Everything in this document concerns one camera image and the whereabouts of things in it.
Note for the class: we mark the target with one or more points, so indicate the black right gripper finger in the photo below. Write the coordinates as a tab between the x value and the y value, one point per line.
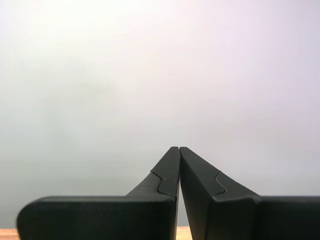
100	217
237	217

